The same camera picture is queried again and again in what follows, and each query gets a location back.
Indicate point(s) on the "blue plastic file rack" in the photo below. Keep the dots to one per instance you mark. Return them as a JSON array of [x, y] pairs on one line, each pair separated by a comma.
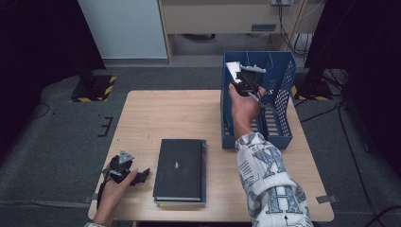
[[283, 94]]

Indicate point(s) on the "person's right hand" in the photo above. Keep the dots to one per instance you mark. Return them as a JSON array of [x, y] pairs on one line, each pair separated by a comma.
[[246, 108]]

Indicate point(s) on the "person's left hand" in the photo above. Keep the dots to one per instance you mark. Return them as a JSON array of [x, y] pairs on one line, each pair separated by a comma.
[[113, 195]]

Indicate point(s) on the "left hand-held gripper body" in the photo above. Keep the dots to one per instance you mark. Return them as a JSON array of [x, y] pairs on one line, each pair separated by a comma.
[[119, 168]]

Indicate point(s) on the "beige wooden cabinet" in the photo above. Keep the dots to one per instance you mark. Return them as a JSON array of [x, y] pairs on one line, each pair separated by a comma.
[[220, 19]]

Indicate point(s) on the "dark curtain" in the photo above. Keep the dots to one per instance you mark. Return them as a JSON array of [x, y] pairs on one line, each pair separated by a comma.
[[372, 63], [38, 47]]

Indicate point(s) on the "grey cabinet label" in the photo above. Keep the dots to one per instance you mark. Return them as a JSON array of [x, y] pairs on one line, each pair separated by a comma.
[[263, 27]]

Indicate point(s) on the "light blue book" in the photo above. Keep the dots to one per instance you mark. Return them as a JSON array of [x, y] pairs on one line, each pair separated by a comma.
[[233, 70]]

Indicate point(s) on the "black yellow striped stand base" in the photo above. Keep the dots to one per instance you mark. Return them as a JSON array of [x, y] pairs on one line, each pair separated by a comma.
[[94, 90], [315, 90]]

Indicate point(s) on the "teal illustrated book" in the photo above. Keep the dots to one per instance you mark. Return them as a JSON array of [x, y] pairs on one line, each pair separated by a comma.
[[204, 170]]

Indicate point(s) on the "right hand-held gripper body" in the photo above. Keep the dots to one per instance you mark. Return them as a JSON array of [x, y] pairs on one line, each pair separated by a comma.
[[249, 82]]

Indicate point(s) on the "white panel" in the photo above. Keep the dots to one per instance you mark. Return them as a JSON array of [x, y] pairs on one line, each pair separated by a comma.
[[126, 28]]

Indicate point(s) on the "white power strip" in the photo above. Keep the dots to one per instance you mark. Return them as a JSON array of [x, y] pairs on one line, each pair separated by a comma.
[[281, 2]]

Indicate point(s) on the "grey tape strip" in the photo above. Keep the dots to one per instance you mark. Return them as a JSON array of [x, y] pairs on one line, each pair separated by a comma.
[[326, 199], [90, 198]]

